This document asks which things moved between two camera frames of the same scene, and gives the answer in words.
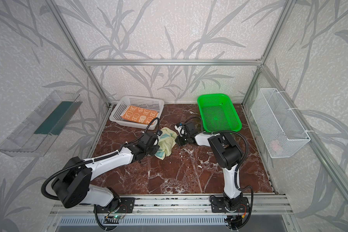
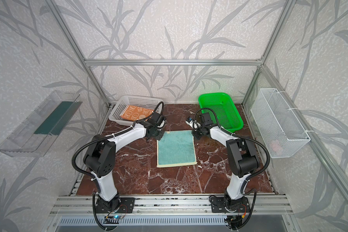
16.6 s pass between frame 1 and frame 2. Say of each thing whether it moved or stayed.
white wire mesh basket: stayed
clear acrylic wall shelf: stayed
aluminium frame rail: stayed
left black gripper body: moved
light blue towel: moved
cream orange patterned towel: stayed
